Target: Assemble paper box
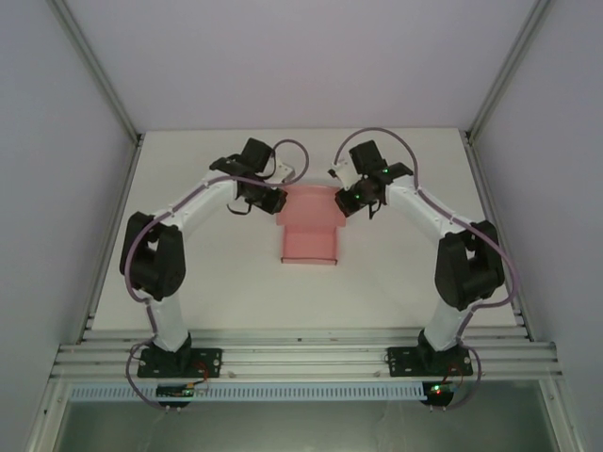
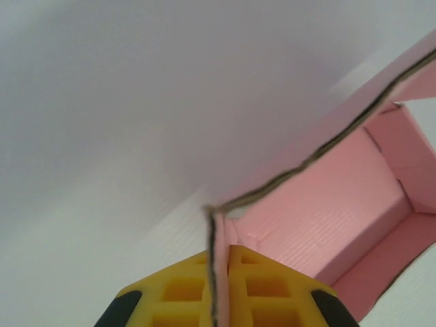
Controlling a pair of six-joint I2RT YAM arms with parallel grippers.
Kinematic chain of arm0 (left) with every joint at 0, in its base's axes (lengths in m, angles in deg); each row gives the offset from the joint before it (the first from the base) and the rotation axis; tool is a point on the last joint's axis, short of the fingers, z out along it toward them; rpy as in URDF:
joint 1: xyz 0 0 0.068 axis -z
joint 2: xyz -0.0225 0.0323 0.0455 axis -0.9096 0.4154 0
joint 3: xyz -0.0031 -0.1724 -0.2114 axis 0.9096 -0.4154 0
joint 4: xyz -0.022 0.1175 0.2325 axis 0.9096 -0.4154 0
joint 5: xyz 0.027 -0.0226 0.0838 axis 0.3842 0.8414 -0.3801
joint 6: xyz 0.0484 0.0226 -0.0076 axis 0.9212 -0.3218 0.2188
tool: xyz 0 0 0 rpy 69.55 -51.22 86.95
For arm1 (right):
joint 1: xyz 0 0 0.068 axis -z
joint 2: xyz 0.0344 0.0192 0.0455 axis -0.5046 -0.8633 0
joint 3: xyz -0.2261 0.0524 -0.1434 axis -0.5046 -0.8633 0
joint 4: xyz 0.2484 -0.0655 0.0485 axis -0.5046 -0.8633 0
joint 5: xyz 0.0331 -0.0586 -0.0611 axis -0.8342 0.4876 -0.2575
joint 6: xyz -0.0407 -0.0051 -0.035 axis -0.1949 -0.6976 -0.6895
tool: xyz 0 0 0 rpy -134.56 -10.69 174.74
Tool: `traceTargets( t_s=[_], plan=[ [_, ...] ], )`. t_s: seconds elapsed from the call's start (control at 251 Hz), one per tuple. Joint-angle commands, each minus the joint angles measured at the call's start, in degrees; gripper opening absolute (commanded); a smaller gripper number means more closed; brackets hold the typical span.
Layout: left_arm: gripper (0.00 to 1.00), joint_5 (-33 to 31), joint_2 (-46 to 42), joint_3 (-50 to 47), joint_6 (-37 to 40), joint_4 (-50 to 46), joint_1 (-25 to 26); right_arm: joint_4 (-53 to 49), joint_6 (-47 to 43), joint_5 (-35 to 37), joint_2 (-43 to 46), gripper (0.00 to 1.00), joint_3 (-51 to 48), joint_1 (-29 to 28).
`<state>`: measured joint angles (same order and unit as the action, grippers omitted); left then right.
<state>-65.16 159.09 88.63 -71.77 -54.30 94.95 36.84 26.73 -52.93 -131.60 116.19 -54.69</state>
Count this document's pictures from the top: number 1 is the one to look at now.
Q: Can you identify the pink paper box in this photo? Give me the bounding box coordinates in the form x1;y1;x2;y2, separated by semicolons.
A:
275;186;348;266

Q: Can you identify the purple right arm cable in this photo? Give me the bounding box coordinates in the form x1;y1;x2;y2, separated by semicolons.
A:
334;127;515;412

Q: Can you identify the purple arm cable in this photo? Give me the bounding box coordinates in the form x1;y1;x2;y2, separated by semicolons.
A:
334;127;515;412
122;138;311;412

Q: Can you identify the aluminium table side rail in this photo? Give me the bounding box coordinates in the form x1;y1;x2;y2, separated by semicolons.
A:
463;133;531;343
74;133;144;345

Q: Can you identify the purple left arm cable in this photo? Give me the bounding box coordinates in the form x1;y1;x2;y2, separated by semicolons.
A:
122;138;311;412

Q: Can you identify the aluminium rail beam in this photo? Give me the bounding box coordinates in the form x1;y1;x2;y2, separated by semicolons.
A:
49;328;564;380

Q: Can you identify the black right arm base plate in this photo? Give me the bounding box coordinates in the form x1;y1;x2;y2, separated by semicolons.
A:
386;347;474;378

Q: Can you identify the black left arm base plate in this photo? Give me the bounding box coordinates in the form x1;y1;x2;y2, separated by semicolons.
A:
137;347;223;378

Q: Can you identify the aluminium frame post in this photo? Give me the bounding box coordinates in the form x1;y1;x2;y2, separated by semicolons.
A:
464;0;560;142
45;0;144;142

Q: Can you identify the slotted pale cable duct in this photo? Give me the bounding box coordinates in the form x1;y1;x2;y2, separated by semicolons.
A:
69;381;425;401

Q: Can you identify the aluminium frame leg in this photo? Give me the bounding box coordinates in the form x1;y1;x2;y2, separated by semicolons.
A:
23;379;72;452
540;379;586;452

